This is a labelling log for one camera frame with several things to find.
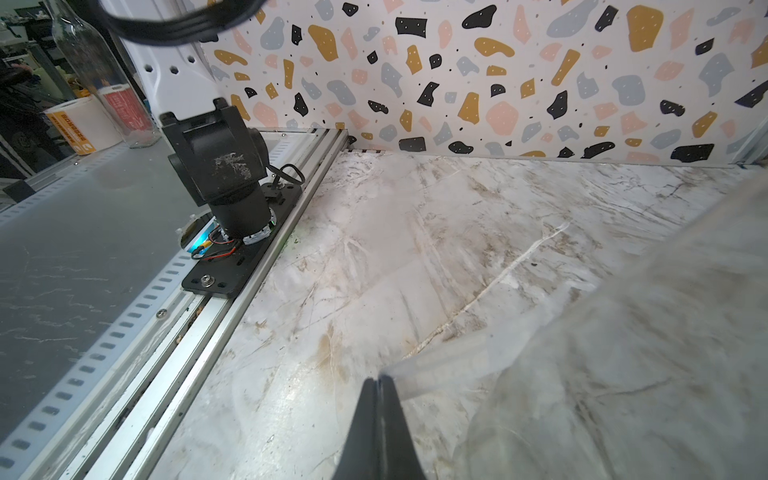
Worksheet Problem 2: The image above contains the aluminium front rail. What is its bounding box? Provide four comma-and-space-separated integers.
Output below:
0, 127, 350, 480

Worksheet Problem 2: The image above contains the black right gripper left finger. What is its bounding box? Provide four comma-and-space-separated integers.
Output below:
332, 378, 379, 480

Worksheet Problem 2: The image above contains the red white label roll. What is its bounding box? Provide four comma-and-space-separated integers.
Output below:
99, 84, 154, 132

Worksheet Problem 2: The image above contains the clear glass bottle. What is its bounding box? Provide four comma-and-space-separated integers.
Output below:
386, 173, 767, 479

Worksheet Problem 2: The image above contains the aluminium right corner post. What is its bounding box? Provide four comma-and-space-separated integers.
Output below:
732, 118, 768, 166

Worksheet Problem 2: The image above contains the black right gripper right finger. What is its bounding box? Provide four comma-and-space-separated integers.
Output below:
377, 375, 426, 479

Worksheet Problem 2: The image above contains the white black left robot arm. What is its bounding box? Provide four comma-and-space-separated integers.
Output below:
88, 1, 276, 244

